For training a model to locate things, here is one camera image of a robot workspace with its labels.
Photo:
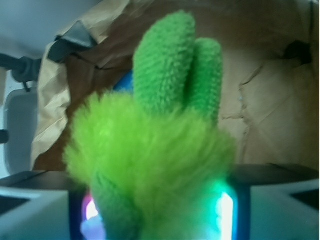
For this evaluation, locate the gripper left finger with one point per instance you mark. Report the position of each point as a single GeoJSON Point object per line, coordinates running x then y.
{"type": "Point", "coordinates": [47, 205]}

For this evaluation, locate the green plush animal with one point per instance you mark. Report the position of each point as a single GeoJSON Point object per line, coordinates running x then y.
{"type": "Point", "coordinates": [154, 160]}

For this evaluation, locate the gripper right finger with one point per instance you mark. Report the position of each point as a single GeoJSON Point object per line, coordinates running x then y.
{"type": "Point", "coordinates": [271, 202]}

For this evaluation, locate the brown paper bag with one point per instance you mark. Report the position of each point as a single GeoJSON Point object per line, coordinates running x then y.
{"type": "Point", "coordinates": [271, 85]}

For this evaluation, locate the blue plastic bottle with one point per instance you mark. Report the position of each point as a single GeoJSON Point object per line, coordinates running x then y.
{"type": "Point", "coordinates": [125, 84]}

